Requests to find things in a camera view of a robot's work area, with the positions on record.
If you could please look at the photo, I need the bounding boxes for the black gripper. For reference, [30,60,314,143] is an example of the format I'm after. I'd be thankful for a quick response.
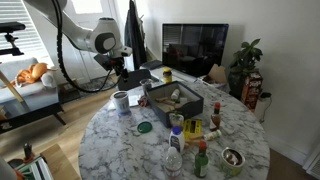
[94,54,129,83]

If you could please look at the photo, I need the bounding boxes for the white plastic cup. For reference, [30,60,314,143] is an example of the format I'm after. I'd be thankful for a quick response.
[111,91,130,114]

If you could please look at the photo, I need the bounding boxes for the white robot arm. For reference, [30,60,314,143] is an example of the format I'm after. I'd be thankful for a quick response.
[23,0,132,83]

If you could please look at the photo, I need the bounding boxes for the dark blue shoe box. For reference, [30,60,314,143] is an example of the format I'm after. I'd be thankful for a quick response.
[147,81,204,128]

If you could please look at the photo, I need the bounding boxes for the brown cardboard box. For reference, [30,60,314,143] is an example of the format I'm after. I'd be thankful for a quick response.
[202,64,227,84]

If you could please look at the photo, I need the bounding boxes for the orange snack box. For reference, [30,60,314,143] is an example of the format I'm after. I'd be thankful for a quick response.
[241,72,263,112]

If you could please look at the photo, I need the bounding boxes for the white tv stand cabinet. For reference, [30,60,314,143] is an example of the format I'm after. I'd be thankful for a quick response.
[150,67,228,91]

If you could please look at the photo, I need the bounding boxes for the red candy wrappers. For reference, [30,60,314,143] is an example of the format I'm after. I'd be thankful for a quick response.
[138,96,148,107]

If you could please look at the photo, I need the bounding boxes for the black hanging jacket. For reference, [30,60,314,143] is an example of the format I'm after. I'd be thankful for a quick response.
[125,0,147,69]

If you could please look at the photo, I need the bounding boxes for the yellow lid vitamin bottle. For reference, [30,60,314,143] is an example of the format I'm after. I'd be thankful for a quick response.
[163,68,172,83]

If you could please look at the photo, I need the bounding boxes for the white door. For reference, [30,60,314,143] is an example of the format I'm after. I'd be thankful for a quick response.
[65,0,117,79]

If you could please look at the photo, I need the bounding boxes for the green round lid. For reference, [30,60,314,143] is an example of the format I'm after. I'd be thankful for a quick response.
[137,121,153,133]

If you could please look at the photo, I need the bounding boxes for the small glass jar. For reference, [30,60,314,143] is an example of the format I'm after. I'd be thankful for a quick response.
[169,113,184,127]

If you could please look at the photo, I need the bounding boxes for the black flat screen television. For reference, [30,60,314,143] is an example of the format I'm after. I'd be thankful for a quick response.
[162,23,229,77]

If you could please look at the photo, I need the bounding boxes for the white lotion bottle blue cap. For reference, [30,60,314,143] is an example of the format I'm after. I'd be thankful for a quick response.
[169,126,185,153]

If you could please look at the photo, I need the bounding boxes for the grey sofa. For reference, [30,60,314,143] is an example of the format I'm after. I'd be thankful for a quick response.
[0,65,65,134]

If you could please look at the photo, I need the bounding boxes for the orange plush toy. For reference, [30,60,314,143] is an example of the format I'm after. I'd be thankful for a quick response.
[10,63,56,87]

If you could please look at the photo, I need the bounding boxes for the hot sauce bottle red cap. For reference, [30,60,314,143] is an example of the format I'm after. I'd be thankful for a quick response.
[210,102,221,131]

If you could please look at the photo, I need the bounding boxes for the clear plastic water bottle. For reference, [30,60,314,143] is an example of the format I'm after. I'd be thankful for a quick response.
[165,147,183,180]

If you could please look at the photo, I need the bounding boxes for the small white spice jar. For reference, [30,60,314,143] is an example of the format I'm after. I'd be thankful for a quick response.
[204,130,222,141]

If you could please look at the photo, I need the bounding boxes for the green glass bottle red cap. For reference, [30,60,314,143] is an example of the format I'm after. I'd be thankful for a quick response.
[194,141,208,178]

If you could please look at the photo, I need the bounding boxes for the green potted plant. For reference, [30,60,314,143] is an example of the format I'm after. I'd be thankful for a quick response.
[228,39,263,99]

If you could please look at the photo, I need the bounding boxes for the open green tin can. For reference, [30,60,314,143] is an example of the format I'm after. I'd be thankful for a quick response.
[220,147,246,177]

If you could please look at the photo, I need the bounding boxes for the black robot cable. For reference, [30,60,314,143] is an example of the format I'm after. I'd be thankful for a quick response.
[49,0,118,94]

